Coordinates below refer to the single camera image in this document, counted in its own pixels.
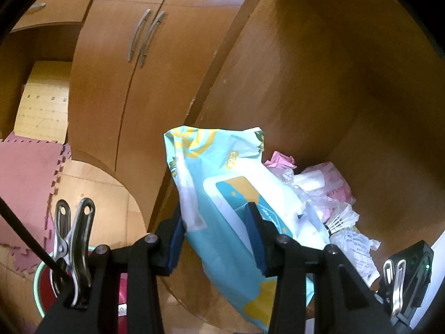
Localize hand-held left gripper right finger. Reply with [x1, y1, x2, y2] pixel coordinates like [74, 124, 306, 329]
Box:
[244, 202, 393, 334]

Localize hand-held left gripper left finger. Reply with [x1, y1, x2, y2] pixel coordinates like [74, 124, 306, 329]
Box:
[87, 212, 185, 334]

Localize light blue wet wipes packet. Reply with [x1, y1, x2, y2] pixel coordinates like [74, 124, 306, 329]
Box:
[163, 125, 329, 331]

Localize green bin with red liner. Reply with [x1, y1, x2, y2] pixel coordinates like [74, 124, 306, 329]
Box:
[35, 245, 129, 334]

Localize metal spring clip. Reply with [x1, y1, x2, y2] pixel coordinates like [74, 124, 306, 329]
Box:
[51, 198, 96, 310]
[382, 259, 408, 325]

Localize crumpled white receipt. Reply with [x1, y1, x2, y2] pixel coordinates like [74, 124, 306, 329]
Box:
[328, 230, 381, 286]

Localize crumpled clear plastic wrap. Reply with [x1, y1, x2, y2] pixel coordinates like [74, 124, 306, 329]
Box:
[275, 167, 327, 209]

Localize pink crumpled paper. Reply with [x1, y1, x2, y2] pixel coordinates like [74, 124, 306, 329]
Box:
[264, 151, 296, 169]

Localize white shuttlecock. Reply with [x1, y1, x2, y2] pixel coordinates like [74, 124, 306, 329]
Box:
[325, 203, 360, 235]

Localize pink printed plastic bag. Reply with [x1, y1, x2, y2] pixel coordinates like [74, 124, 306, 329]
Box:
[299, 162, 357, 216]

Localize foam puzzle floor mats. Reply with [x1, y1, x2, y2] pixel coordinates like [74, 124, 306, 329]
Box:
[0, 132, 72, 275]

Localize wooden cabinet door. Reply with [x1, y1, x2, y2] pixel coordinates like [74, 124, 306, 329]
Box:
[115, 0, 261, 181]
[68, 0, 174, 178]

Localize yellow patterned board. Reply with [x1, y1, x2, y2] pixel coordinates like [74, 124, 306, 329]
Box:
[14, 61, 73, 145]

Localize wooden desk with drawers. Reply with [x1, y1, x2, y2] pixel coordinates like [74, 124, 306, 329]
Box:
[0, 0, 103, 140]

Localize black cable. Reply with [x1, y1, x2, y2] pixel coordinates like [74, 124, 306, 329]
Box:
[0, 197, 72, 284]

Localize metal door handle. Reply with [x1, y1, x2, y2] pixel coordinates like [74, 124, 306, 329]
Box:
[128, 9, 152, 63]
[137, 11, 167, 67]

